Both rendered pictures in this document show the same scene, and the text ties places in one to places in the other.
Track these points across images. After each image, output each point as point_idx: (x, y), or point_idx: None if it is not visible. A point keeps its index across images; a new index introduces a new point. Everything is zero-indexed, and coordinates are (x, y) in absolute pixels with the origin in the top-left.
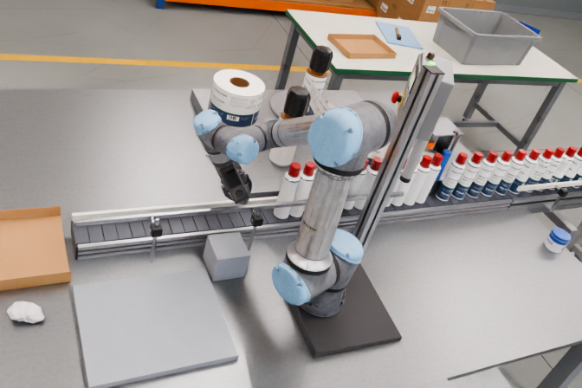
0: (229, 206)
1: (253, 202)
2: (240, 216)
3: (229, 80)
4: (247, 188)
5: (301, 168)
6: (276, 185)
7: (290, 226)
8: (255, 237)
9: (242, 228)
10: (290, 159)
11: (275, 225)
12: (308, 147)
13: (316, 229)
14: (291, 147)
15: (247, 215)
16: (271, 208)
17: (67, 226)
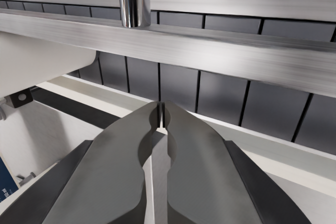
0: (332, 95)
1: (134, 106)
2: (203, 72)
3: None
4: (81, 183)
5: (44, 145)
6: (82, 133)
7: None
8: None
9: (225, 7)
10: (47, 170)
11: None
12: (38, 170)
13: None
14: (17, 197)
15: (175, 72)
16: (48, 13)
17: None
